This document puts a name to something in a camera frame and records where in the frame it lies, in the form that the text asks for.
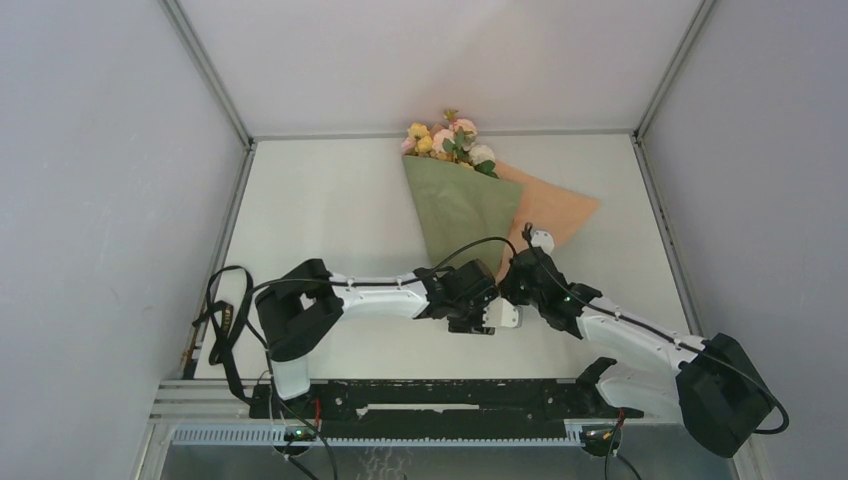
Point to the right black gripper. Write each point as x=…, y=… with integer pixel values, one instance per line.
x=506, y=287

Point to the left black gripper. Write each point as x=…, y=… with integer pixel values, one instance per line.
x=475, y=326

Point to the orange wrapping paper sheet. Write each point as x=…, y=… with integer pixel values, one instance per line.
x=457, y=205

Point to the white fake flower stem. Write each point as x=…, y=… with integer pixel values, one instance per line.
x=482, y=159

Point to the peach fake flower stem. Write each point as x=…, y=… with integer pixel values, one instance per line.
x=464, y=130

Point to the yellow fake flower stem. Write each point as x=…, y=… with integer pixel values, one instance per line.
x=419, y=140

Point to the pink fake flower stem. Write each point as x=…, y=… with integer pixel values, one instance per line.
x=444, y=145

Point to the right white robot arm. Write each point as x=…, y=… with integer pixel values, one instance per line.
x=708, y=385

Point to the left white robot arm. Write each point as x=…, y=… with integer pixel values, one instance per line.
x=299, y=309

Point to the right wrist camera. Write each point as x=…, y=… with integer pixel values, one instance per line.
x=541, y=239

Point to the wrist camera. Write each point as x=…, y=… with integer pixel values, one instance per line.
x=500, y=313
x=541, y=239

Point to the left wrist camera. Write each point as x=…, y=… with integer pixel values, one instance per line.
x=500, y=313

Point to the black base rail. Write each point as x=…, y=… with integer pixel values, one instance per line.
x=441, y=410

